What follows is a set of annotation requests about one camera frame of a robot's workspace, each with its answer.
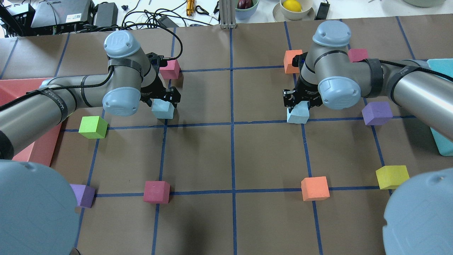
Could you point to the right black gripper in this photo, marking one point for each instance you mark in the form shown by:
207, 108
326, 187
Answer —
307, 92

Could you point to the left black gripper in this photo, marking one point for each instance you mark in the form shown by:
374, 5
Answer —
156, 90

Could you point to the light blue block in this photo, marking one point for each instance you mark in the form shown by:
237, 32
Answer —
162, 109
299, 114

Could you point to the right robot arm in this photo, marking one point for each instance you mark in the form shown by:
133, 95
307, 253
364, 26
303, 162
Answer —
418, 214

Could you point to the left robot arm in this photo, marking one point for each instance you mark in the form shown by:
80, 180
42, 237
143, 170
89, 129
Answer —
38, 204

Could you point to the pink block near left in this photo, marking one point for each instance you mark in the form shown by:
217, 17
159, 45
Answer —
171, 70

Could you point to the pink block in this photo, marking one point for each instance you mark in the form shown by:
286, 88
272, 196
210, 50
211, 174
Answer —
171, 70
357, 55
157, 192

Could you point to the orange block near right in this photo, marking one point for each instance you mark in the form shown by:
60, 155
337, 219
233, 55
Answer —
289, 68

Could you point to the orange block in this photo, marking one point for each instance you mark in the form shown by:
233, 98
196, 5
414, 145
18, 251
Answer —
315, 188
289, 68

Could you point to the pink block near right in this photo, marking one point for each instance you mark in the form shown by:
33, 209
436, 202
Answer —
357, 55

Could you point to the green block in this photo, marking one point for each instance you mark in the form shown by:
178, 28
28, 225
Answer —
93, 127

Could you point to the purple block right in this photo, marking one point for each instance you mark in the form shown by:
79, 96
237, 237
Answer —
377, 113

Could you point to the purple block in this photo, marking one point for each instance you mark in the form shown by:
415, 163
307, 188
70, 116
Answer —
377, 113
84, 195

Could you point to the black power adapter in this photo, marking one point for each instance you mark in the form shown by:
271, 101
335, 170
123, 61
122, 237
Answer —
323, 10

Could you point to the cream bowl with lemon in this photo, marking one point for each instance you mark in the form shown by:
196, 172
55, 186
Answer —
292, 10

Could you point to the orange block far right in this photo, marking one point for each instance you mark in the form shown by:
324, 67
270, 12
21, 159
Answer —
315, 188

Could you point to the pink block far left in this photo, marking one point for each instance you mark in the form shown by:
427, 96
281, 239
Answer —
157, 192

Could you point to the scissors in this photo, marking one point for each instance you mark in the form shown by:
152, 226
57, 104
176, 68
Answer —
202, 11

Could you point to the blue bowl with fruit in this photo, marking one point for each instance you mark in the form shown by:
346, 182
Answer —
245, 8

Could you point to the yellow block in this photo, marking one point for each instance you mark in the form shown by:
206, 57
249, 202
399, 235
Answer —
391, 177

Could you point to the purple block left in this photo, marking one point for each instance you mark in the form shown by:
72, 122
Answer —
84, 195

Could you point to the pink tray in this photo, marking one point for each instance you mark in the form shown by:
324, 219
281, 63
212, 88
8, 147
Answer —
40, 151

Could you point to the black computer box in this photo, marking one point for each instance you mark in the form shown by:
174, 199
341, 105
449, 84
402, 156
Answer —
63, 14

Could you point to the yellow handled tool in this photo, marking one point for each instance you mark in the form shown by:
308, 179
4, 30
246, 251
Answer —
190, 8

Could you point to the aluminium frame post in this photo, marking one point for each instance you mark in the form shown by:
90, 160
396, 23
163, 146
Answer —
227, 11

